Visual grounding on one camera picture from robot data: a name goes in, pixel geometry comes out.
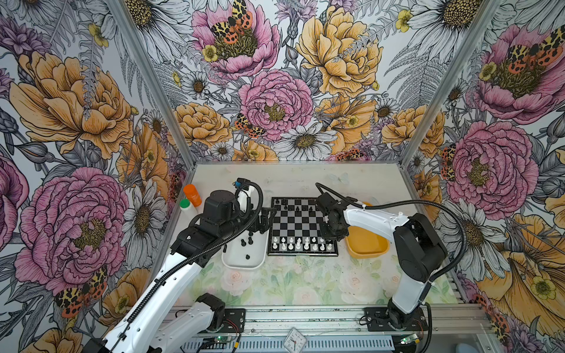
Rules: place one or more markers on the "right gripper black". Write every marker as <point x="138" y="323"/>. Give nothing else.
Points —
<point x="324" y="234"/>

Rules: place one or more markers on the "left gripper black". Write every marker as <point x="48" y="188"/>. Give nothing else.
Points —
<point x="265" y="224"/>

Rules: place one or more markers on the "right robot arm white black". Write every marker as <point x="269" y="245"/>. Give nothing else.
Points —
<point x="419" y="249"/>

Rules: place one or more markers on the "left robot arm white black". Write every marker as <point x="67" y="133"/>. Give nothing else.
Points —
<point x="226" y="215"/>

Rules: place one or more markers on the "black white chess board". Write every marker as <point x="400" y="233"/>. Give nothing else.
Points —
<point x="296" y="229"/>

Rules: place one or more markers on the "yellow plastic tray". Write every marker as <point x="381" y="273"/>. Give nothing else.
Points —
<point x="362" y="244"/>

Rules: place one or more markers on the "white plastic tray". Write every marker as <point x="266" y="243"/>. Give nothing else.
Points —
<point x="247" y="252"/>

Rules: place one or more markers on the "orange bottle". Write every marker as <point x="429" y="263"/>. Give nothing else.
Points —
<point x="192" y="195"/>

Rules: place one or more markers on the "white bottle green cap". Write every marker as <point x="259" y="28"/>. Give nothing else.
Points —
<point x="187" y="209"/>

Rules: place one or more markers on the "small white clock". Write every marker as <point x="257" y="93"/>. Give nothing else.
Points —
<point x="295" y="341"/>

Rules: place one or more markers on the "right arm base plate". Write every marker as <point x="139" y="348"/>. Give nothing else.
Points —
<point x="384" y="319"/>

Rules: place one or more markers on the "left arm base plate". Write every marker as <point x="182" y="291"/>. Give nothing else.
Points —
<point x="233" y="321"/>

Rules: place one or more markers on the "aluminium frame rail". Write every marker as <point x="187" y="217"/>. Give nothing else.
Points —
<point x="304" y="320"/>

